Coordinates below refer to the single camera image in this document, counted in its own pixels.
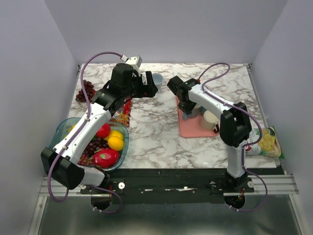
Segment grey-blue mug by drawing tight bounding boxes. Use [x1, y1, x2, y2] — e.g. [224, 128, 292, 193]
[152, 73, 163, 92]

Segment blue butterfly mug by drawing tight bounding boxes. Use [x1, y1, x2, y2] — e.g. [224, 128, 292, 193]
[182, 104, 201, 120]

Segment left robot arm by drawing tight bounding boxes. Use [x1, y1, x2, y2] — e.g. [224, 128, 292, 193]
[41, 63, 157, 193]

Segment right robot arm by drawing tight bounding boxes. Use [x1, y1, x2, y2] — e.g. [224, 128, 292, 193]
[167, 76, 252, 192]

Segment cream mug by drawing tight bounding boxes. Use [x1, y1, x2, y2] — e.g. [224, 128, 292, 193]
[200, 110, 220, 134]

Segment pink tray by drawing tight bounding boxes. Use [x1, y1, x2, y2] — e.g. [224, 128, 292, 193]
[177, 107, 219, 138]

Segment red candy bag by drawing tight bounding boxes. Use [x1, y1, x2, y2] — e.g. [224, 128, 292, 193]
[110, 99, 132, 127]

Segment yellow lemon upper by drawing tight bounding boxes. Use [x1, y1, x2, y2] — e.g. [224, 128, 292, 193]
[104, 130, 124, 141]

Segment yellow lemon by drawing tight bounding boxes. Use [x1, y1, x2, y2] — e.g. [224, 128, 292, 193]
[104, 130, 124, 141]
[108, 136, 124, 151]

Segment dark grapes on table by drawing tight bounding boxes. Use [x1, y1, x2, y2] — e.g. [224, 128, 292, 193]
[75, 80, 96, 103]

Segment red apple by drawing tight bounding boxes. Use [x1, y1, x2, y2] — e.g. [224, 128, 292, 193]
[96, 123, 111, 139]

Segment yellow lemon lower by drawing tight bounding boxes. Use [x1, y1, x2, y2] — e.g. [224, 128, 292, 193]
[108, 136, 124, 151]

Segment purple grapes in bowl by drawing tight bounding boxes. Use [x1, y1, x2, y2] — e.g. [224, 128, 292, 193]
[78, 137, 109, 166]

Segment red dragon fruit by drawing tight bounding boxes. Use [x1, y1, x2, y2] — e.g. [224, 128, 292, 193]
[92, 148, 120, 169]

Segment teal plastic fruit bowl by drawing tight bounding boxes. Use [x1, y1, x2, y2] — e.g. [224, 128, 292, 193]
[49, 117, 129, 171]

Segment green cassava chips bag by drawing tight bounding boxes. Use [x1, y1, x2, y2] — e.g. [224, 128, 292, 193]
[246, 127, 284, 158]

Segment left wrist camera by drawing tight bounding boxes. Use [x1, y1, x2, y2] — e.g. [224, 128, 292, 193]
[120, 55, 142, 73]

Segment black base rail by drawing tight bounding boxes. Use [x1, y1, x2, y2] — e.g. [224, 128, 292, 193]
[80, 167, 286, 205]

